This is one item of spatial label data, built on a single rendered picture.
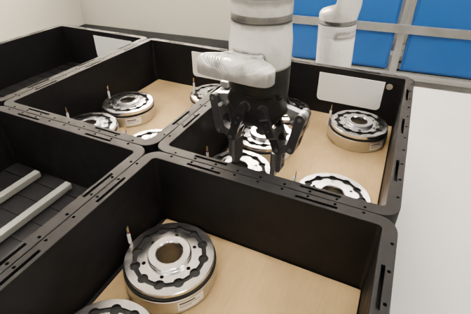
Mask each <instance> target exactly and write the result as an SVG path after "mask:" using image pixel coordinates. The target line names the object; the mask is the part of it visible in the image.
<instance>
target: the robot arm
mask: <svg viewBox="0 0 471 314"><path fill-rule="evenodd" d="M362 1H363V0H337V2H336V4H335V5H333V6H328V7H325V8H323V9H322V10H321V11H320V14H319V23H318V41H317V50H316V60H315V63H320V64H329V65H334V66H339V67H347V68H351V63H352V58H353V48H354V42H355V33H356V26H357V18H358V15H359V13H360V9H361V7H362ZM293 10H294V0H231V25H230V31H229V37H228V51H227V52H206V53H201V54H200V55H199V56H198V57H197V71H198V73H199V74H202V75H204V76H209V77H212V78H216V79H221V80H225V81H229V85H230V90H225V89H224V88H219V89H217V90H216V91H214V92H213V93H211V94H210V104H211V107H212V113H213V117H214V124H215V128H216V130H217V132H218V133H224V134H225V135H227V137H228V145H229V155H230V157H232V161H233V162H235V163H237V162H238V161H239V160H240V159H241V158H242V157H243V135H241V132H242V131H243V129H244V127H245V126H246V125H248V126H254V127H256V128H258V129H260V130H263V131H264V134H265V137H266V139H268V140H269V142H270V145H271V148H272V152H271V162H270V175H276V173H277V172H279V171H280V170H281V169H282V167H283V166H284V164H285V153H288V154H290V155H291V154H293V153H294V152H295V150H296V149H297V147H298V146H299V145H300V143H301V140H302V138H303V135H304V133H305V130H306V126H307V125H308V121H309V118H310V115H311V110H310V109H309V108H304V109H302V110H301V109H298V108H296V107H293V106H292V105H291V103H290V100H289V98H288V90H289V78H290V69H291V61H292V46H293V29H292V18H293ZM229 103H231V106H232V107H233V109H234V111H235V115H234V117H233V120H232V121H231V115H230V111H229V107H228V104H229ZM285 114H287V115H288V116H289V124H290V125H291V126H292V130H291V132H290V135H289V139H287V138H286V136H285V131H284V129H285V125H284V123H283V120H282V117H283V116H284V115H285Z"/></svg>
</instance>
